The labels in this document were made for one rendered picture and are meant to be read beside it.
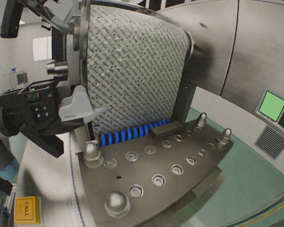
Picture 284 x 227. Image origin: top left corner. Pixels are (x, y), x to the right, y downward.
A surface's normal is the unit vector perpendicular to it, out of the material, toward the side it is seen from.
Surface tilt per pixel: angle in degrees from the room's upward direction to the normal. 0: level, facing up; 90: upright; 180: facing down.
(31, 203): 0
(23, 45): 90
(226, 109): 90
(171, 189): 0
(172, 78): 90
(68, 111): 90
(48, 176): 0
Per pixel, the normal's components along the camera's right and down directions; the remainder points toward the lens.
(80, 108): 0.52, 0.47
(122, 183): 0.11, -0.86
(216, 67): -0.87, 0.15
